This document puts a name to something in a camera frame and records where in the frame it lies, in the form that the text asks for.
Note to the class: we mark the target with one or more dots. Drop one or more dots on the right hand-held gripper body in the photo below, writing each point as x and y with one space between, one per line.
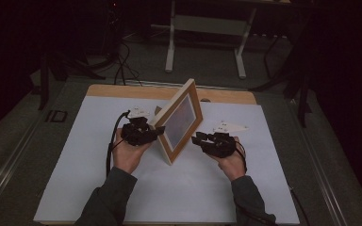
221 146

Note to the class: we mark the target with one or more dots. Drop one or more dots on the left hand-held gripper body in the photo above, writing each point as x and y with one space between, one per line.
136 133

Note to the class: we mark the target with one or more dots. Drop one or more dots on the wooden picture frame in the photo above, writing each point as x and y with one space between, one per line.
182 122

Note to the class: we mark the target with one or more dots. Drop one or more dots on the person's left hand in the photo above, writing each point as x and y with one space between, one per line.
128 157

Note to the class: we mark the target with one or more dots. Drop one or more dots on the person's right hand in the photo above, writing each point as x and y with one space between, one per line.
234 168

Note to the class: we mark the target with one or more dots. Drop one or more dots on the white paper sheet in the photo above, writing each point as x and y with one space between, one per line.
176 194

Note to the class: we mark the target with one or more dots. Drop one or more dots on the white metal stand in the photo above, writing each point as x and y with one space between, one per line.
169 56

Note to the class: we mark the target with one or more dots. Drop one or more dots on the black stand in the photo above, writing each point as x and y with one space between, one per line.
302 103
44 88

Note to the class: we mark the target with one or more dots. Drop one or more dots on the metal floor rail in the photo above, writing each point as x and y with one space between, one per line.
323 185
9 169
157 83

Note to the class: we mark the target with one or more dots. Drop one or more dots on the black floor bracket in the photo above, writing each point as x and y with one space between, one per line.
56 116

